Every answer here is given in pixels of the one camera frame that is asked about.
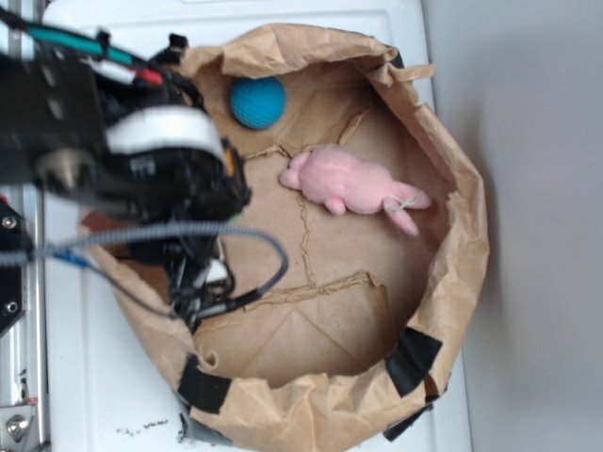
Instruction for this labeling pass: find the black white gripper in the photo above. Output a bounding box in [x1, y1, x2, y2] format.
[35, 105, 251, 329]

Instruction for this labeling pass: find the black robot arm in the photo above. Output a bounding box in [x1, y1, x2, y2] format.
[1, 10, 261, 328]

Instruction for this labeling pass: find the blue dimpled ball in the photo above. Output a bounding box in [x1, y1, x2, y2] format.
[229, 76, 286, 130]

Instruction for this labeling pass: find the pink plush bunny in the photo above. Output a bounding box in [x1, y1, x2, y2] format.
[279, 144, 432, 236]

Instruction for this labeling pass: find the brown paper bag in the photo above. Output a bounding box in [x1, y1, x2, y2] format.
[78, 24, 487, 452]

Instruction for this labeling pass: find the black tape left upper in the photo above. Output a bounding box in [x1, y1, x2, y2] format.
[176, 354, 232, 414]

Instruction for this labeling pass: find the black tape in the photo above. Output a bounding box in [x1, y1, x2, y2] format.
[178, 412, 233, 447]
[383, 400, 434, 443]
[384, 327, 443, 397]
[176, 354, 232, 414]

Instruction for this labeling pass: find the black tape left lower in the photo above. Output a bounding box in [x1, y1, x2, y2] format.
[178, 412, 233, 447]

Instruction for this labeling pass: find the black tape right upper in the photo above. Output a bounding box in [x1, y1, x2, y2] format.
[384, 327, 443, 397]

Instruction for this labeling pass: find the black tape right lower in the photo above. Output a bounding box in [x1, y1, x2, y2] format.
[383, 400, 434, 443]

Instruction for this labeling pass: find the grey braided cable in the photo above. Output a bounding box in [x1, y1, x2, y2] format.
[0, 221, 289, 321]

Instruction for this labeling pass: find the aluminium frame rail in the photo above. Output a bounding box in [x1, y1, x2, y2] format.
[1, 153, 51, 451]

